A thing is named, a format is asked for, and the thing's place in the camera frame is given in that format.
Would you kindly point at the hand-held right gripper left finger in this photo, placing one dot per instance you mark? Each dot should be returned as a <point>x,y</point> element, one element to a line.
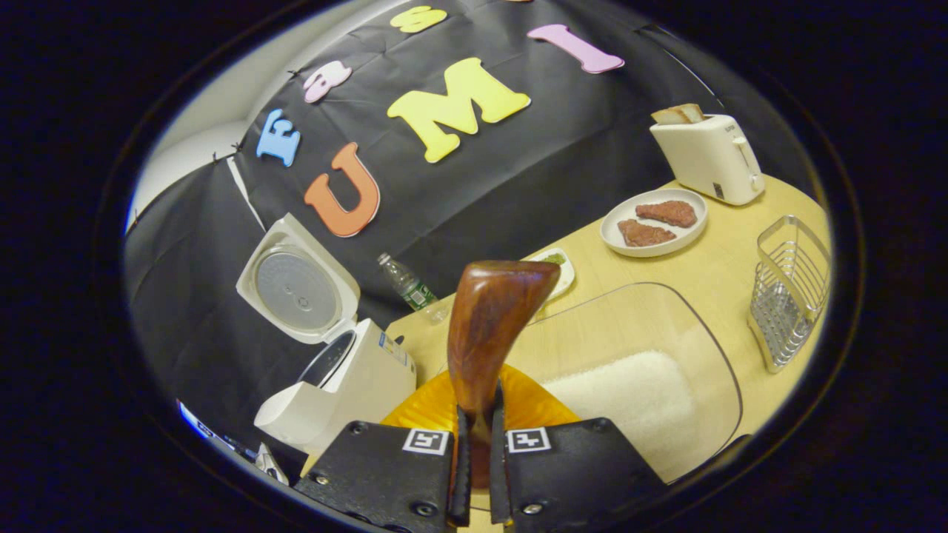
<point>385,474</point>

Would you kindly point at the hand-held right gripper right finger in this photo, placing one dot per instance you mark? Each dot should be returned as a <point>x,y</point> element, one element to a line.
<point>570,474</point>

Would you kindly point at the white rice cooker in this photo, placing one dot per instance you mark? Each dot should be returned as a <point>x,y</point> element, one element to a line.
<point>363,385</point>

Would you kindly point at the white rice heap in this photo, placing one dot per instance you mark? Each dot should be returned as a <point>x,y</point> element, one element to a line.
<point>629,400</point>

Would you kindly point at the brown wooden spoon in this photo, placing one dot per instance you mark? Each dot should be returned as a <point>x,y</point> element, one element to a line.
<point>496,318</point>

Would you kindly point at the clear plastic container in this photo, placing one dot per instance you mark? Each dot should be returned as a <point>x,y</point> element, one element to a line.
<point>629,318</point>

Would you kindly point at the clear plastic water bottle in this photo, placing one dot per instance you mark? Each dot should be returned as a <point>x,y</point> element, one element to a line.
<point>411,289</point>

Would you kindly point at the white divided bean tray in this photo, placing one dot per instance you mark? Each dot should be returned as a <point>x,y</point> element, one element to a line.
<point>563,277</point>

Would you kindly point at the brown meat piece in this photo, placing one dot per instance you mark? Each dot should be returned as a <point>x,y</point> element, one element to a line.
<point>646,234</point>
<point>666,213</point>

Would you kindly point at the white round plate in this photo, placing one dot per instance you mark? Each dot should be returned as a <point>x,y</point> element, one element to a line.
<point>618,211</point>

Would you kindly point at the white toaster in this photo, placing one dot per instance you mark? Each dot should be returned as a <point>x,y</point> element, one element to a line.
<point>703,159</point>

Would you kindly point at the toasted bread slice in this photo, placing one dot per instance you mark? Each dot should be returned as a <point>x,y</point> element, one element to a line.
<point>694,112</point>
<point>669,116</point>

